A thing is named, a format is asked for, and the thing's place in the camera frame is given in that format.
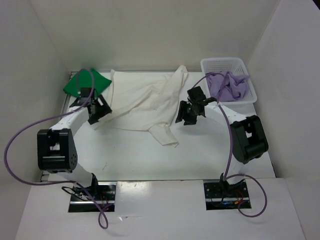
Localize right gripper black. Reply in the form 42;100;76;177
175;100;198;126

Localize green t shirt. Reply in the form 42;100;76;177
63;68;112;97

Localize white t shirt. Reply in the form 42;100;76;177
91;65;188;148

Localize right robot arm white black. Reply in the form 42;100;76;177
175;100;269;197

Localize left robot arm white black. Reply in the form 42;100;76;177
37;94;112;200

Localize purple t shirt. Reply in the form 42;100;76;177
205;70;250;102

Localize white plastic basket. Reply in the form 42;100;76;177
200;57;258;105

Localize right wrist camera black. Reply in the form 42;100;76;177
187;86;206;103

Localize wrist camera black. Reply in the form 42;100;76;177
69;87;98;108
187;86;206;103

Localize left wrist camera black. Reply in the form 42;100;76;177
69;87;98;108

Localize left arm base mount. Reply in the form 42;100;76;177
61;181;117;213

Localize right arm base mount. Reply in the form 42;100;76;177
203;179;252;211

